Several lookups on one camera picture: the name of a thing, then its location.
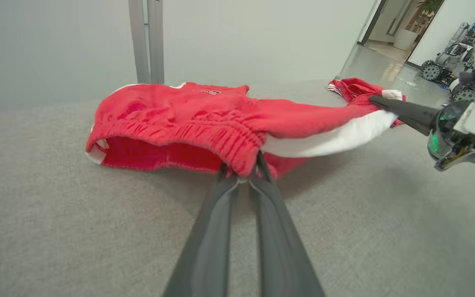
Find dark door frame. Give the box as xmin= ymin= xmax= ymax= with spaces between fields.
xmin=357 ymin=0 xmax=388 ymax=46

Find grey partition post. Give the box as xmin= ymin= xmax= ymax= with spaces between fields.
xmin=128 ymin=0 xmax=150 ymax=85
xmin=147 ymin=0 xmax=165 ymax=85

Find red shorts wide white stripe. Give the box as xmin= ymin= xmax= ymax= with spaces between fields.
xmin=85 ymin=81 xmax=403 ymax=181

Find grey fabric sofa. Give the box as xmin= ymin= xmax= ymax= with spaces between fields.
xmin=0 ymin=78 xmax=475 ymax=297

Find red garment thin white stripes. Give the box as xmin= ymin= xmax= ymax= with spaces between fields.
xmin=327 ymin=77 xmax=407 ymax=128

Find grey wheeled background robot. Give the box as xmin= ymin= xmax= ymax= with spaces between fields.
xmin=421 ymin=11 xmax=475 ymax=103

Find white plant pot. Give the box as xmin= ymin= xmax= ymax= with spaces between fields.
xmin=393 ymin=28 xmax=421 ymax=52

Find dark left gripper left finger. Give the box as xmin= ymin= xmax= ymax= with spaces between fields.
xmin=163 ymin=165 xmax=241 ymax=297

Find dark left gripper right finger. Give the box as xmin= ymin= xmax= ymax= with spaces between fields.
xmin=249 ymin=152 xmax=325 ymax=297

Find green potted plant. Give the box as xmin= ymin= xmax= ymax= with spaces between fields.
xmin=411 ymin=0 xmax=444 ymax=33

